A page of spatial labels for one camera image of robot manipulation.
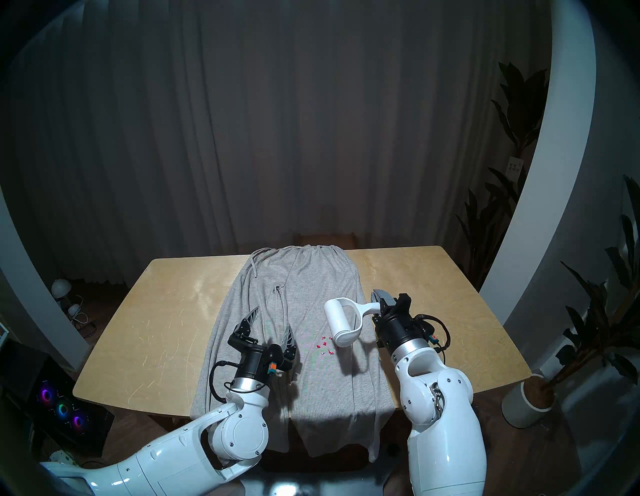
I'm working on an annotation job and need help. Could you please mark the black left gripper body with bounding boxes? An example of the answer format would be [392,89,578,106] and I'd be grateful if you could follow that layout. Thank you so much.
[228,335,301,389]

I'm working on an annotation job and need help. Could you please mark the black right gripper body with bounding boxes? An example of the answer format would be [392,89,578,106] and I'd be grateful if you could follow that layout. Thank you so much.
[374,294,437,354]

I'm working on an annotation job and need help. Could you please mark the white lint roller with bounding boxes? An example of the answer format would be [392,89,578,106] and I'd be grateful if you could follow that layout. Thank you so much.
[324,297,386,348]

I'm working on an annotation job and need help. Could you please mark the grey drawstring pants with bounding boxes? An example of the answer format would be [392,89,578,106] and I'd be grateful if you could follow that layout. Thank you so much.
[190,244,395,463]

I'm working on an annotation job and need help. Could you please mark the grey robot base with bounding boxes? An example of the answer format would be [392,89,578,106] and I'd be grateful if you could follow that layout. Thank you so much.
[239,460,411,496]

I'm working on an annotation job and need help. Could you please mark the wooden chair back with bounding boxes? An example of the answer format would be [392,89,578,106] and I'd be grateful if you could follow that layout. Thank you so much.
[292,231,358,249]

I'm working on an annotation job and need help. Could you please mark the white round plant pot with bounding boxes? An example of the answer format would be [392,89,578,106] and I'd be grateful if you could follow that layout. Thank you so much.
[501,372,557,430]

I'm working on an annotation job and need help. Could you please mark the grey pleated curtain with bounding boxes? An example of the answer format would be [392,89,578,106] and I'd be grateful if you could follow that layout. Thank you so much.
[10,0,551,288]

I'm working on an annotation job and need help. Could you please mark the computer case with rainbow fans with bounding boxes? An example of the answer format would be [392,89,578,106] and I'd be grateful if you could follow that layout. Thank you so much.
[12,342,116,458]

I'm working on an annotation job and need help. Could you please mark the leafy plant in white pot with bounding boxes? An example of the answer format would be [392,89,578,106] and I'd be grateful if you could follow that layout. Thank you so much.
[547,175,640,396]

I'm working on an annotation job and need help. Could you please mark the short white curved arch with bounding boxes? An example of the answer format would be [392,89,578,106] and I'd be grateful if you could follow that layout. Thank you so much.
[0,185,91,373]

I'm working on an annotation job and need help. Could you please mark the tall white curved arch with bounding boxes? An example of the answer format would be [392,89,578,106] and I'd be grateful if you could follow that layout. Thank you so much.
[479,0,598,326]

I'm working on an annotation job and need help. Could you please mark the tall dark leafy plant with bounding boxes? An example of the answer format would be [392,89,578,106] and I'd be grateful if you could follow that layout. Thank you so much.
[455,61,551,291]

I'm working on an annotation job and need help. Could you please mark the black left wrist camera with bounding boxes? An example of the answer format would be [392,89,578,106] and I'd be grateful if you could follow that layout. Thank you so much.
[264,344,285,375]

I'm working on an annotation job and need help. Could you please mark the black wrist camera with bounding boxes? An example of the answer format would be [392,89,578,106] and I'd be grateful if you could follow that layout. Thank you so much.
[264,344,285,375]
[417,319,445,348]

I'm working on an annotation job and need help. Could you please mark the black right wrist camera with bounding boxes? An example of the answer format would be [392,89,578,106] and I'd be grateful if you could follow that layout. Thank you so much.
[417,319,445,348]

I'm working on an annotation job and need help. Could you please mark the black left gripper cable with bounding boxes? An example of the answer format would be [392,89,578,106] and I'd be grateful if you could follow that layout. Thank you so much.
[209,360,241,403]

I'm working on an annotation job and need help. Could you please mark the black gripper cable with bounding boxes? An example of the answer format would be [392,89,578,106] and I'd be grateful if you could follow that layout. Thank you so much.
[209,360,241,403]
[410,312,452,351]

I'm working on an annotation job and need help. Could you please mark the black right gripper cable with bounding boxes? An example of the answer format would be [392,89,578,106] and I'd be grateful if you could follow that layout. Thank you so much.
[410,312,452,351]

